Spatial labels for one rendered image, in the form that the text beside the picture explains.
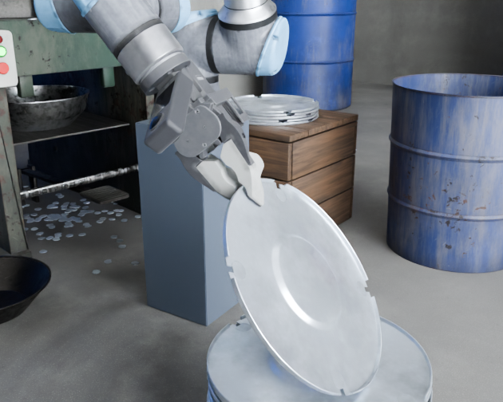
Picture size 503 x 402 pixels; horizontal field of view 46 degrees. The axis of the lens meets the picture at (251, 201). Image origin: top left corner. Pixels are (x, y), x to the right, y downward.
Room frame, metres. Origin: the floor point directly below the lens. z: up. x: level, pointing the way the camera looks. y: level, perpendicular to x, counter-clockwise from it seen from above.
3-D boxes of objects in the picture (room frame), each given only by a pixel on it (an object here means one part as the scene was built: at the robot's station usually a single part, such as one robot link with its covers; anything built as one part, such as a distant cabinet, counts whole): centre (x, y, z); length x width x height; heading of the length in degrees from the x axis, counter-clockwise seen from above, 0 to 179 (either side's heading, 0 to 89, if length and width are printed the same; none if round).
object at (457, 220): (1.64, -0.60, 0.24); 0.42 x 0.42 x 0.48
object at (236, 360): (0.67, -0.09, 0.26); 0.29 x 0.29 x 0.01
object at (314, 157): (1.84, -0.06, 0.18); 0.40 x 0.38 x 0.35; 52
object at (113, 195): (1.81, 0.59, 0.14); 0.59 x 0.10 x 0.05; 45
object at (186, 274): (1.30, 0.13, 0.23); 0.18 x 0.18 x 0.45; 58
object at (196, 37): (1.30, 0.12, 0.62); 0.13 x 0.12 x 0.14; 70
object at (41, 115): (1.91, 0.69, 0.36); 0.34 x 0.34 x 0.10
